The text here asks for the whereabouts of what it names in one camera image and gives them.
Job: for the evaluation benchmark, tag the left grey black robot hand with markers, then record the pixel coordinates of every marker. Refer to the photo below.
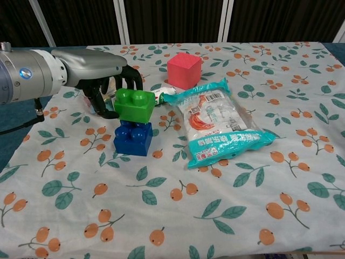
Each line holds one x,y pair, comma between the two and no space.
91,66

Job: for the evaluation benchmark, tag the green building block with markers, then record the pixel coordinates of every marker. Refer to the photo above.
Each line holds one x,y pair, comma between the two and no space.
134,106

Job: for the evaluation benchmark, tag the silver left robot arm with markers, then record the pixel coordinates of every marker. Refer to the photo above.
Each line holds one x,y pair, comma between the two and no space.
24,75

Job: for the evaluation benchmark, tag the blue building block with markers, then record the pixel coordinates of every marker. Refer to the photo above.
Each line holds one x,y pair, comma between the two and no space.
132,140

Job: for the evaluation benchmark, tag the small clear plastic packet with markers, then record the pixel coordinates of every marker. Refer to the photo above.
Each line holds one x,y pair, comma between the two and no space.
109,95

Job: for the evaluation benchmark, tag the red foam cube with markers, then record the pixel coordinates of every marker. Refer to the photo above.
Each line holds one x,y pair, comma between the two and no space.
184,70

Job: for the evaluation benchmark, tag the floral fruit print tablecloth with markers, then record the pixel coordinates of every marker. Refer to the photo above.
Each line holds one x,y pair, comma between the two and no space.
172,172

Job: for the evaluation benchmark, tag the teal white snack bag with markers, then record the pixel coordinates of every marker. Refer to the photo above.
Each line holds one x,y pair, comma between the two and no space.
219,122

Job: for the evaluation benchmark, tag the white partition frame post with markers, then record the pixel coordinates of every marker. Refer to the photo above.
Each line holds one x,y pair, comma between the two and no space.
42,21
225,20
340,31
121,21

